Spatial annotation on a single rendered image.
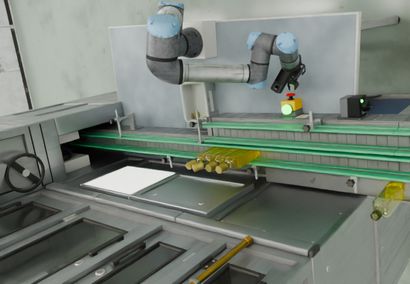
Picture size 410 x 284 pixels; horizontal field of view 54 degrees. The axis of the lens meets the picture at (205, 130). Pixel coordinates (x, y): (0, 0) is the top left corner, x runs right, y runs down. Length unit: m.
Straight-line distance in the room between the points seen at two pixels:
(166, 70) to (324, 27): 0.70
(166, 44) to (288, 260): 0.82
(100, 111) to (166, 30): 1.28
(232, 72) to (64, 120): 1.24
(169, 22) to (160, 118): 1.11
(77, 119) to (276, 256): 1.59
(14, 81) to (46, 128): 2.98
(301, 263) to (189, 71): 0.77
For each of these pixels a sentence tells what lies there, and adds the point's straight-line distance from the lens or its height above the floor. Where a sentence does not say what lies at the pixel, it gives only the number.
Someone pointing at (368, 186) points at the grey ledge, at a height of 0.88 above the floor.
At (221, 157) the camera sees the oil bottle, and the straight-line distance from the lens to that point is 1.77.
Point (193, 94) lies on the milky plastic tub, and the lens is 2.20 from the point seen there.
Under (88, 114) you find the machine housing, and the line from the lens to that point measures 2.56.
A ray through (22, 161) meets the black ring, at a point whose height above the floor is 1.48.
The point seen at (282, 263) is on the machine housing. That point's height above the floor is 1.43.
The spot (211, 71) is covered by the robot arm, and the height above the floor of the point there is 1.21.
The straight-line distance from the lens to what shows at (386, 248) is 2.05.
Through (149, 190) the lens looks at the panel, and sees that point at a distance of 1.95.
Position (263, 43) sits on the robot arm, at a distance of 1.56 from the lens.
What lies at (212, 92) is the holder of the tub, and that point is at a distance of 2.10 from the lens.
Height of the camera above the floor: 2.38
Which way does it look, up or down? 47 degrees down
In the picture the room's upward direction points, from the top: 111 degrees counter-clockwise
